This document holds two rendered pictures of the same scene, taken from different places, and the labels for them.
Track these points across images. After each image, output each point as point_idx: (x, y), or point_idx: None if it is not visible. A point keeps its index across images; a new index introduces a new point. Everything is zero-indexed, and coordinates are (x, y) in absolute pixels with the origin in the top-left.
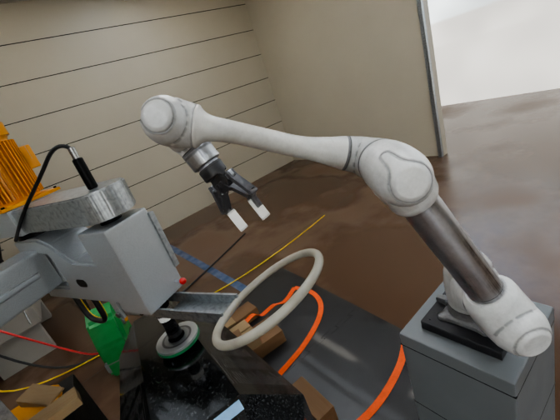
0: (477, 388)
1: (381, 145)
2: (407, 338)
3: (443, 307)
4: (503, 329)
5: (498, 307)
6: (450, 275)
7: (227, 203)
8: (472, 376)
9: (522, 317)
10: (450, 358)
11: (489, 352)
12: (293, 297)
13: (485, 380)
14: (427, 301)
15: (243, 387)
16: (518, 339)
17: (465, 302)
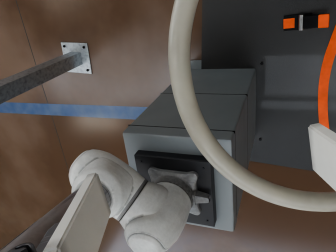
0: (160, 121)
1: None
2: (219, 137)
3: (200, 187)
4: (85, 164)
5: (78, 180)
6: (154, 217)
7: None
8: (157, 128)
9: (74, 179)
10: (172, 134)
11: (145, 152)
12: (174, 55)
13: (147, 128)
14: (231, 194)
15: None
16: (77, 159)
17: (111, 180)
